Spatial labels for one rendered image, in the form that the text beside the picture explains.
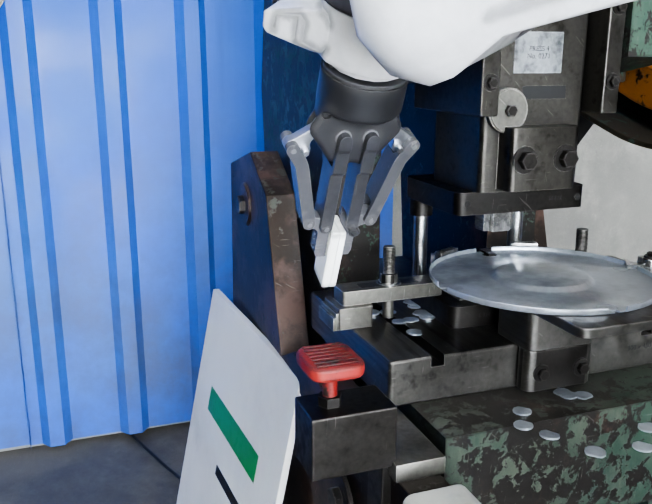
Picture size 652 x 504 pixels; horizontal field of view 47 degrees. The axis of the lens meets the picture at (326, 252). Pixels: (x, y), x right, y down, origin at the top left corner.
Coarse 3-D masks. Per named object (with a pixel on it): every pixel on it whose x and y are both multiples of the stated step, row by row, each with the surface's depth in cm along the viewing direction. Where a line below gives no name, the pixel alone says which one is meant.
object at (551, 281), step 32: (448, 256) 106; (480, 256) 107; (512, 256) 107; (544, 256) 107; (576, 256) 107; (448, 288) 91; (480, 288) 93; (512, 288) 93; (544, 288) 91; (576, 288) 92; (608, 288) 93; (640, 288) 93
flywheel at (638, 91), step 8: (632, 72) 124; (640, 72) 122; (648, 72) 121; (632, 80) 124; (640, 80) 122; (648, 80) 121; (624, 88) 126; (632, 88) 124; (640, 88) 123; (648, 88) 121; (632, 96) 124; (640, 96) 123; (648, 96) 121; (640, 104) 123; (648, 104) 121
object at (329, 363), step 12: (300, 348) 80; (312, 348) 79; (324, 348) 79; (336, 348) 79; (348, 348) 79; (300, 360) 77; (312, 360) 76; (324, 360) 76; (336, 360) 76; (348, 360) 76; (360, 360) 76; (312, 372) 74; (324, 372) 74; (336, 372) 74; (348, 372) 75; (360, 372) 75; (324, 384) 78; (336, 384) 78; (324, 396) 78
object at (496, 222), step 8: (480, 216) 106; (488, 216) 105; (496, 216) 104; (504, 216) 105; (512, 216) 106; (480, 224) 106; (488, 224) 105; (496, 224) 105; (504, 224) 105; (512, 224) 107
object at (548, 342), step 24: (504, 312) 97; (624, 312) 84; (648, 312) 84; (504, 336) 97; (528, 336) 93; (552, 336) 93; (576, 336) 80; (600, 336) 80; (528, 360) 93; (552, 360) 94; (576, 360) 95; (528, 384) 94; (552, 384) 95; (576, 384) 96
